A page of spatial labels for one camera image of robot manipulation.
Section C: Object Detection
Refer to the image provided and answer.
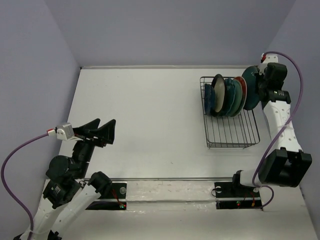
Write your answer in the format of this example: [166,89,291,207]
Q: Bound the red plate with teal flower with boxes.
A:
[234,76,248,110]

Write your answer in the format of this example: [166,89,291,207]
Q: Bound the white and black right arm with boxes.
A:
[230,62,312,196]

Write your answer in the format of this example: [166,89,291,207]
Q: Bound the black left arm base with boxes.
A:
[87,182,127,211]

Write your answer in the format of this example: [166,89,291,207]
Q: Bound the black wire dish rack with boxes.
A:
[199,76,261,149]

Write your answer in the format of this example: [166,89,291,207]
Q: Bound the teal scalloped embossed plate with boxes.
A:
[221,78,236,117]

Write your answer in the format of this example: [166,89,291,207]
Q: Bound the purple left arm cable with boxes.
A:
[0,132,51,235]

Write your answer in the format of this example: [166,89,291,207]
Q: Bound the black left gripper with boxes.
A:
[72,117,118,177]

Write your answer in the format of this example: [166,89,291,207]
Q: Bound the light green flower plate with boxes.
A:
[229,78,243,117]

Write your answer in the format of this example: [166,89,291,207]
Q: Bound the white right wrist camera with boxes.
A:
[258,53,279,75]

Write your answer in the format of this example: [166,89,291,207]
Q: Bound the dark blue shell-shaped plate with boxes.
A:
[204,83,216,116]

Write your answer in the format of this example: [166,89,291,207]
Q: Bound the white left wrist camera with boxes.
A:
[46,122,76,141]

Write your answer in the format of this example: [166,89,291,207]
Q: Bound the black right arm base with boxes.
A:
[211,170,263,210]

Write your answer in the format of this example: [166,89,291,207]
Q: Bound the dark teal round plate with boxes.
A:
[241,65,260,111]

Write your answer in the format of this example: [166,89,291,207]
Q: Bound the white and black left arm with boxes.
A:
[15,118,116,240]

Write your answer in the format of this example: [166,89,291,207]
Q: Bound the cream plate with purple rim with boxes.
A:
[210,74,227,117]

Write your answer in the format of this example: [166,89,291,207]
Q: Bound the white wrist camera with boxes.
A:
[258,53,279,75]
[46,122,76,141]

